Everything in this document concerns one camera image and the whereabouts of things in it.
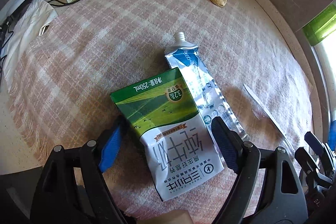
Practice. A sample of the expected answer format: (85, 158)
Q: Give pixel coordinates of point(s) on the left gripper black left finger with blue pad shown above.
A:
(57, 199)

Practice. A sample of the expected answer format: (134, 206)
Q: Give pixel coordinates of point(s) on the pink plaid cloth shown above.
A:
(61, 86)

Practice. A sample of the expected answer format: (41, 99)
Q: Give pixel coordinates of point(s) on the green white milk carton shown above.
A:
(179, 149)

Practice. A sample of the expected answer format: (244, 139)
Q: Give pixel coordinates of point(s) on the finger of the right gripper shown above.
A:
(324, 153)
(313, 176)

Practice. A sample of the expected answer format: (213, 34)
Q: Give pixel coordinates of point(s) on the squeezed toothpaste tube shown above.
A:
(202, 86)

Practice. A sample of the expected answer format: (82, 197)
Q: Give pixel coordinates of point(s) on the green dish soap bottle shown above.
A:
(321, 26)

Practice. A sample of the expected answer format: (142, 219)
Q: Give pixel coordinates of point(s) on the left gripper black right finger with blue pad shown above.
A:
(281, 199)

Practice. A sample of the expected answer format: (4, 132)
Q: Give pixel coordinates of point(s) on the white plastic bag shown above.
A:
(32, 24)

